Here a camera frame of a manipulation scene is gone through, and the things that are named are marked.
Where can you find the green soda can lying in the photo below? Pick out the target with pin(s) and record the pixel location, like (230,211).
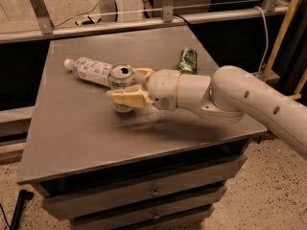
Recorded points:
(188,61)

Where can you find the yellow wooden pole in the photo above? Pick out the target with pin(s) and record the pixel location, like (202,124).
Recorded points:
(290,13)

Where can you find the black stand leg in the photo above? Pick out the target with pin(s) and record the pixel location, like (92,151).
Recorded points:
(23,196)

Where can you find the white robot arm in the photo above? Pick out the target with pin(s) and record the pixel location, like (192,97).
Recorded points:
(225,97)

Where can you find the clear plastic water bottle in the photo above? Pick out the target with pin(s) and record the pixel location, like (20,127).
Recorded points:
(88,69)

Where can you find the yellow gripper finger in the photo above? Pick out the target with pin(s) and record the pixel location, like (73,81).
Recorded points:
(133,96)
(142,75)

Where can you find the metal railing frame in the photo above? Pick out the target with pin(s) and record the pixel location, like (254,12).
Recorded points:
(28,20)

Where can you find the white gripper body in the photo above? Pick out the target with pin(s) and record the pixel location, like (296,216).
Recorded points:
(162,87)

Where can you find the silver 7up soda can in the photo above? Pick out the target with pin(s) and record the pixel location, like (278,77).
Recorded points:
(120,76)

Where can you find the grey drawer cabinet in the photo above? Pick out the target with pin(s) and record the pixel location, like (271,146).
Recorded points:
(143,170)

